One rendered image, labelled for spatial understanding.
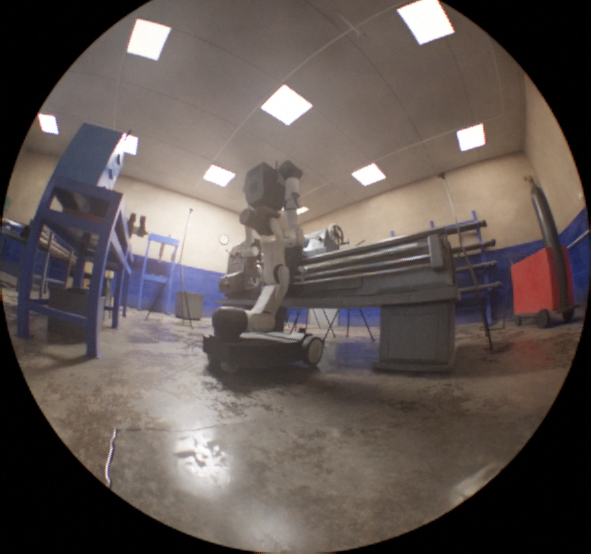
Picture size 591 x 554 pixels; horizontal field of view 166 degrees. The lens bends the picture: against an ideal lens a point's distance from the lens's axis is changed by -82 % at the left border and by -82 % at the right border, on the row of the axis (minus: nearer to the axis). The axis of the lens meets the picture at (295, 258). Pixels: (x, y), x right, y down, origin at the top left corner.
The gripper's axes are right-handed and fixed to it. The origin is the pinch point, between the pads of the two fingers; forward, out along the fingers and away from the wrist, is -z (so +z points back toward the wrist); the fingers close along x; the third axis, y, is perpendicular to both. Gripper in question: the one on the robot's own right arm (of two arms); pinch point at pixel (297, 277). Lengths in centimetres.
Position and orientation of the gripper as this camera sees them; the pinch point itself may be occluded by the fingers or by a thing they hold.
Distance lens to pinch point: 127.8
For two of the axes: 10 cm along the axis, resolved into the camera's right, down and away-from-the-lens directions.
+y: -7.8, 1.3, 6.1
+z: -0.8, -9.9, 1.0
